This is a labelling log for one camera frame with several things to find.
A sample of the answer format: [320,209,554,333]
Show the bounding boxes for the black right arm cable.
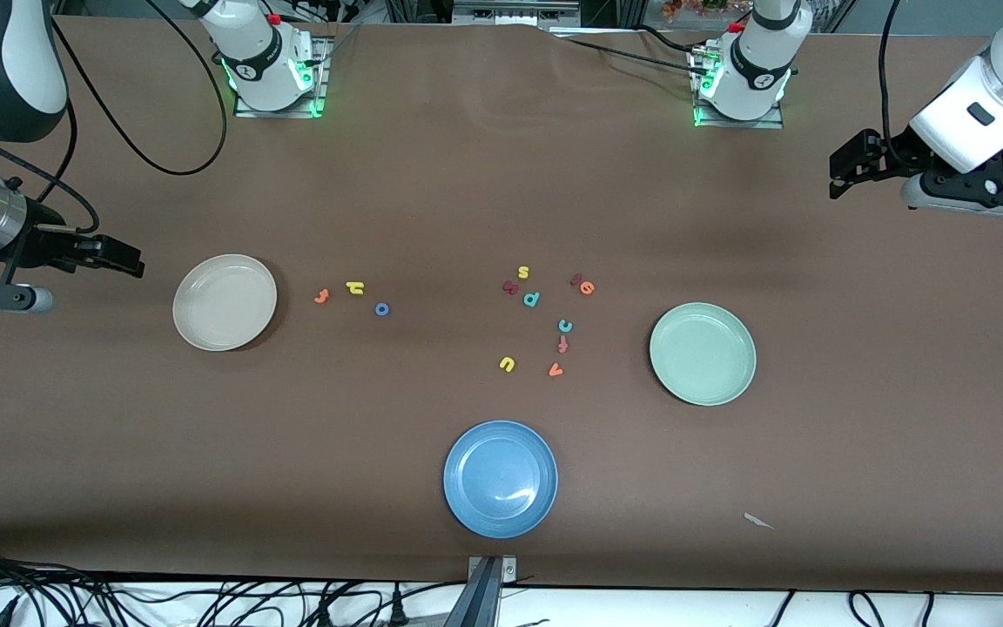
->
[49,0,230,177]

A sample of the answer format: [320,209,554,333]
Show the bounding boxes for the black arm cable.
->
[878,0,913,166]
[49,0,230,177]

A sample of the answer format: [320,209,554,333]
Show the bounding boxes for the black floor cable bundle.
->
[0,544,468,627]

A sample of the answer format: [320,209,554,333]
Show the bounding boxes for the orange artificial flowers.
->
[663,0,751,23]

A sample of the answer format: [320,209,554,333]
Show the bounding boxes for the blue plate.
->
[443,421,559,539]

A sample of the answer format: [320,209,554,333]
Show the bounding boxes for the black cable on table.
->
[554,24,711,78]

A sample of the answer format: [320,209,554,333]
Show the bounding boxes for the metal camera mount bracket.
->
[442,556,518,627]

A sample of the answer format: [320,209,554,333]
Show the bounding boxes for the light green plate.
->
[649,302,757,408]

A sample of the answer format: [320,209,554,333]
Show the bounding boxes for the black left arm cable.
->
[878,0,913,166]

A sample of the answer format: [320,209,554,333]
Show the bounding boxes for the grey power strip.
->
[452,0,581,27]

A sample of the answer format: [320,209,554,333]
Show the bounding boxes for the brown table cover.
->
[0,16,1003,595]

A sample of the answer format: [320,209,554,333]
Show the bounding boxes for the beige brown plate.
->
[172,253,279,353]

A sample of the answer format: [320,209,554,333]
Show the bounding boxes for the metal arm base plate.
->
[691,44,785,130]
[233,35,330,118]

